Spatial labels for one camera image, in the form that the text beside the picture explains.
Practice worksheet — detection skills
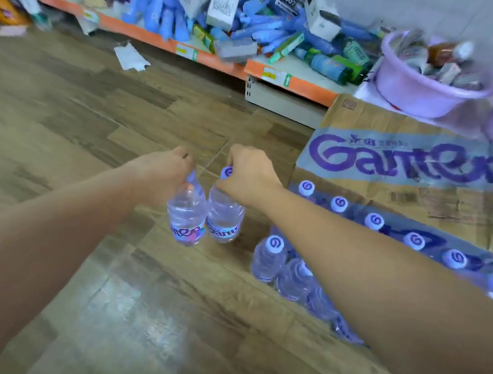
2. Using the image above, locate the brown glass bottle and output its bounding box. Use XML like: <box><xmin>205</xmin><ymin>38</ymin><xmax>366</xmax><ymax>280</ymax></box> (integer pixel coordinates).
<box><xmin>425</xmin><ymin>34</ymin><xmax>476</xmax><ymax>72</ymax></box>

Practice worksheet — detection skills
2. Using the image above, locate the green bottle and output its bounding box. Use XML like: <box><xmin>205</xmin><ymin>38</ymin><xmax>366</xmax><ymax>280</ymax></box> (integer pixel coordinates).
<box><xmin>339</xmin><ymin>37</ymin><xmax>376</xmax><ymax>71</ymax></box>

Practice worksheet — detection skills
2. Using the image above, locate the wrapped pack of water bottles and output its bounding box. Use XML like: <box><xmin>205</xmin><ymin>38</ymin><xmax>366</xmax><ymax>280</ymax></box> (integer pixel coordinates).
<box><xmin>241</xmin><ymin>173</ymin><xmax>493</xmax><ymax>366</ymax></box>

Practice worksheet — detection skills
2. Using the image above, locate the person's left hand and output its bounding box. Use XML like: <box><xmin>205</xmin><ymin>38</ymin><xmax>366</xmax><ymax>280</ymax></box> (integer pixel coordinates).
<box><xmin>126</xmin><ymin>139</ymin><xmax>200</xmax><ymax>216</ymax></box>

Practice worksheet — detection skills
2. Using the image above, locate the orange-edged store shelf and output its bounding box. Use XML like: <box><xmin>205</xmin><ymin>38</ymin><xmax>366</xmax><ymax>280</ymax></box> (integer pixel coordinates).
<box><xmin>12</xmin><ymin>0</ymin><xmax>493</xmax><ymax>187</ymax></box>

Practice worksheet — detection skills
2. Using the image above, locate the grey wrapped package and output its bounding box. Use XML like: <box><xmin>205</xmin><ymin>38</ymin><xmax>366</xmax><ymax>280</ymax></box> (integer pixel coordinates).
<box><xmin>211</xmin><ymin>33</ymin><xmax>260</xmax><ymax>67</ymax></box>

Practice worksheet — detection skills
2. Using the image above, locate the white crumpled paper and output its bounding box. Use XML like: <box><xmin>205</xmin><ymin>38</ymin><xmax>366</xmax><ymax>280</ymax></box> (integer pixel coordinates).
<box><xmin>110</xmin><ymin>39</ymin><xmax>154</xmax><ymax>74</ymax></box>

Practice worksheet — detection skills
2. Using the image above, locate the blue-green bottle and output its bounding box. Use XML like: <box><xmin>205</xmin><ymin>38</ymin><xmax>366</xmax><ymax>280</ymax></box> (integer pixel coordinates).
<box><xmin>301</xmin><ymin>48</ymin><xmax>363</xmax><ymax>87</ymax></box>

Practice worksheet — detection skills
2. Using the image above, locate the person's right forearm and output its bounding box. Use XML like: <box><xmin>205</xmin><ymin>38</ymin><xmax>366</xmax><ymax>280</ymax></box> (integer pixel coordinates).
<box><xmin>223</xmin><ymin>182</ymin><xmax>493</xmax><ymax>374</ymax></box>

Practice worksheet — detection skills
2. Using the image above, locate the pink paper slip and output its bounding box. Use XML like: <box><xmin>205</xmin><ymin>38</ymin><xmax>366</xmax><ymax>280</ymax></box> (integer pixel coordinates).
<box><xmin>0</xmin><ymin>21</ymin><xmax>29</xmax><ymax>41</ymax></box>

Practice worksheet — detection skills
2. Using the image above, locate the pile of blue packets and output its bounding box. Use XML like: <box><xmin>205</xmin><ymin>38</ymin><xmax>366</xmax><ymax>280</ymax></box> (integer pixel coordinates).
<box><xmin>119</xmin><ymin>0</ymin><xmax>385</xmax><ymax>72</ymax></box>

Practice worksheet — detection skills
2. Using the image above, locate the clear water bottle purple label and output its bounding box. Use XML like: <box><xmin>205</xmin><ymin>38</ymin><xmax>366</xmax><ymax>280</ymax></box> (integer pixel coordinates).
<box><xmin>162</xmin><ymin>167</ymin><xmax>215</xmax><ymax>249</ymax></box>
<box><xmin>202</xmin><ymin>163</ymin><xmax>252</xmax><ymax>246</ymax></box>

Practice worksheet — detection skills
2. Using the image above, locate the person's left forearm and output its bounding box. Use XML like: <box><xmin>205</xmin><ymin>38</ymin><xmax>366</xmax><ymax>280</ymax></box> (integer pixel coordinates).
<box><xmin>0</xmin><ymin>142</ymin><xmax>151</xmax><ymax>374</ymax></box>

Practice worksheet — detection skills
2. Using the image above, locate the slim green box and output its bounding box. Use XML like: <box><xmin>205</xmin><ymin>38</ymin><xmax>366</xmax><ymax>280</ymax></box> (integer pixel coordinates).
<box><xmin>268</xmin><ymin>27</ymin><xmax>306</xmax><ymax>69</ymax></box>

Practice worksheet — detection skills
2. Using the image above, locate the lilac plastic basin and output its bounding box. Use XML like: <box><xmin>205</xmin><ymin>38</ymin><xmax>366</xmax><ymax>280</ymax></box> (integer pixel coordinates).
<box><xmin>371</xmin><ymin>26</ymin><xmax>493</xmax><ymax>129</ymax></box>

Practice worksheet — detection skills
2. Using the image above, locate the person's right hand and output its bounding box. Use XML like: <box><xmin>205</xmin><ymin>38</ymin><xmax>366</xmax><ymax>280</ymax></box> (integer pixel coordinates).
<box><xmin>212</xmin><ymin>141</ymin><xmax>290</xmax><ymax>214</ymax></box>

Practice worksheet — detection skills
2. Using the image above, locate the white box with black picture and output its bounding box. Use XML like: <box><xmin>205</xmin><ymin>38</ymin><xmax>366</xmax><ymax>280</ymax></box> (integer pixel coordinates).
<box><xmin>299</xmin><ymin>0</ymin><xmax>346</xmax><ymax>44</ymax></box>

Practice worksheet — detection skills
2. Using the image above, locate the white box with barcode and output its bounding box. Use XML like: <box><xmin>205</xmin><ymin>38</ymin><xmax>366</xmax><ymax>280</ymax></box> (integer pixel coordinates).
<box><xmin>204</xmin><ymin>0</ymin><xmax>242</xmax><ymax>34</ymax></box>

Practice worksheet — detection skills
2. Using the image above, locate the brown cardboard box purple print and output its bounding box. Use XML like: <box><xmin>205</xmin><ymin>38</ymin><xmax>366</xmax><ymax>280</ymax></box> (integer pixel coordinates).
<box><xmin>281</xmin><ymin>87</ymin><xmax>493</xmax><ymax>259</ymax></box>

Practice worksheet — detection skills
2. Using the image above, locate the yellow-green price label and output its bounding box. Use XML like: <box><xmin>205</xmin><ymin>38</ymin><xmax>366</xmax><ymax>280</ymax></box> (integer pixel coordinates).
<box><xmin>80</xmin><ymin>8</ymin><xmax>102</xmax><ymax>25</ymax></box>
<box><xmin>174</xmin><ymin>42</ymin><xmax>200</xmax><ymax>62</ymax></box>
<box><xmin>260</xmin><ymin>66</ymin><xmax>293</xmax><ymax>89</ymax></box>

